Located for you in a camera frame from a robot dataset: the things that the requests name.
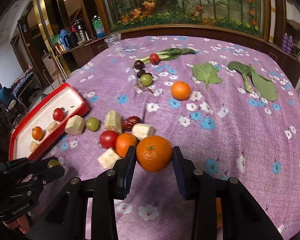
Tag red rimmed white tray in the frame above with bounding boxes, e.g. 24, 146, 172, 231
8, 83, 89, 160

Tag green plastic bottle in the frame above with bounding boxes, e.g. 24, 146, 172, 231
93, 15, 106, 38

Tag purple spray cans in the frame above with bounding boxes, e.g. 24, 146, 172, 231
281, 33, 293, 55

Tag clear plastic cup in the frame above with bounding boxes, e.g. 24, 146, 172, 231
104, 33, 123, 54

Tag red jujube date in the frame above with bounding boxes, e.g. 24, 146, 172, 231
122, 116, 141, 131

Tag dark purple grape small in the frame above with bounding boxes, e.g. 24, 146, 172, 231
137, 69, 146, 79

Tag dark purple grape large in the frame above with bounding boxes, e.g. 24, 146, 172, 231
133, 60, 145, 70

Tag orange mandarin with leaf stem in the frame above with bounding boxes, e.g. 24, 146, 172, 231
32, 126, 44, 141

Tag green leaf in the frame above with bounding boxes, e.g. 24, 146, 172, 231
228, 61, 277, 102
192, 62, 223, 91

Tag far red cherry tomato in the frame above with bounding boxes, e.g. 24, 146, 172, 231
149, 53, 160, 65

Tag bok choy leaf far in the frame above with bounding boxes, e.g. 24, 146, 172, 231
140, 48, 196, 64

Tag green grape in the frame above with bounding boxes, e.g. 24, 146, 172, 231
47, 159, 61, 168
85, 117, 100, 132
139, 74, 153, 87

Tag purple floral tablecloth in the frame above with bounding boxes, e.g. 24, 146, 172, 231
22, 35, 300, 240

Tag blue jug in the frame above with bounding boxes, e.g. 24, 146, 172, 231
58, 29, 70, 51

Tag sugarcane piece front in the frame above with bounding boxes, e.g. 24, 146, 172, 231
97, 148, 122, 170

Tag steel thermos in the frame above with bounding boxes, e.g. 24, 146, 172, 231
74, 19, 90, 41

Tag green leaf right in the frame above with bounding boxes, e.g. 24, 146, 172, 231
228, 61, 277, 102

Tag small red cherry tomato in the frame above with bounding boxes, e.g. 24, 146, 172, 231
52, 108, 65, 122

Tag green leaf middle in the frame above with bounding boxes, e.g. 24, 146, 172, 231
192, 62, 223, 91

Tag left hand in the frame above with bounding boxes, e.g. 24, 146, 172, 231
4, 215, 30, 235

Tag black kettle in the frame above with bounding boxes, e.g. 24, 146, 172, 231
63, 32, 78, 49

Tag large red tomato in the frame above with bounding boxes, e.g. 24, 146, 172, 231
100, 130, 119, 149

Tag flower mural panel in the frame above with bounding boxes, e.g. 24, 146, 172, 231
103, 0, 264, 37

